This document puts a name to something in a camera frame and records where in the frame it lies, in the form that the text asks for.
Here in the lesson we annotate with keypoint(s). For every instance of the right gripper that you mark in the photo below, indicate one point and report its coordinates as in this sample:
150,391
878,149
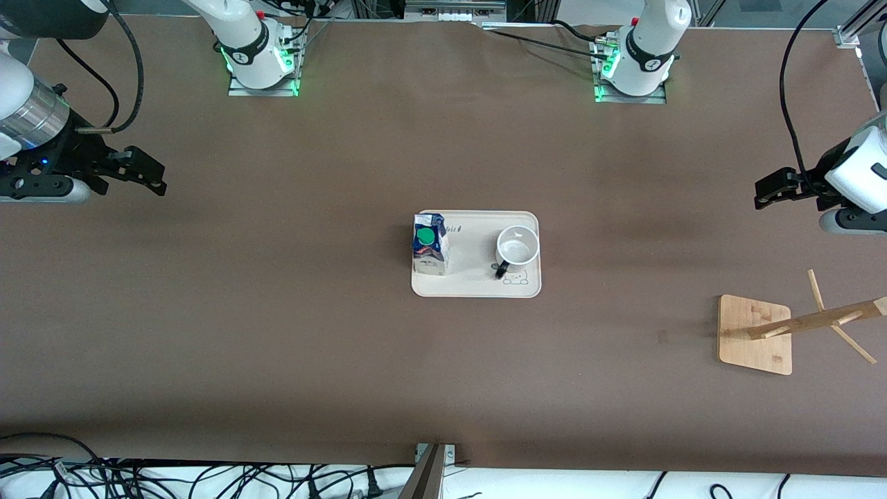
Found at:
71,151

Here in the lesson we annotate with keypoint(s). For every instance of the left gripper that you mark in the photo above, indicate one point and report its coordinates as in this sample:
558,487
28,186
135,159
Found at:
816,179

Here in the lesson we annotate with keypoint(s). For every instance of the blue white milk carton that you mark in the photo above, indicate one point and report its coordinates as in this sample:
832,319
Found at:
429,260

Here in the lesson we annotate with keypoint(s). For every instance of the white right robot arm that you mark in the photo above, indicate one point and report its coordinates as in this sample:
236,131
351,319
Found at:
242,41

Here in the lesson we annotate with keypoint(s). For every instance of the wooden cup rack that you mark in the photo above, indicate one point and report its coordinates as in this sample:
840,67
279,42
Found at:
752,346

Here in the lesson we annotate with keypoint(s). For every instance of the beige rabbit print tray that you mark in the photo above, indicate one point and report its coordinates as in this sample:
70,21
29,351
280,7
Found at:
471,277

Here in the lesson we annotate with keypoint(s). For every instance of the white power strip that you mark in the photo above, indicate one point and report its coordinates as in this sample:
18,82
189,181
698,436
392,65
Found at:
454,12

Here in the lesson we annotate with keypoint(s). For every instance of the black power plug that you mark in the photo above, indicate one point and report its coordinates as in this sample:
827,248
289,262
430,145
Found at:
374,485

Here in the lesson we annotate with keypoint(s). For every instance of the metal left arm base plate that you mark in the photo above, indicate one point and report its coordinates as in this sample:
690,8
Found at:
658,99

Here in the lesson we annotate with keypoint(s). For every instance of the aluminium frame corner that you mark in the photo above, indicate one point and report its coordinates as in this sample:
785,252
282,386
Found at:
852,31

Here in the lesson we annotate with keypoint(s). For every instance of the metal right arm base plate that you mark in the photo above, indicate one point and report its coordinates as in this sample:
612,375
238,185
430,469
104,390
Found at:
294,86

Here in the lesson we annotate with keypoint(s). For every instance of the aluminium profile with bracket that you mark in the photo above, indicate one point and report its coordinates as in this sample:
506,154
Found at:
426,478

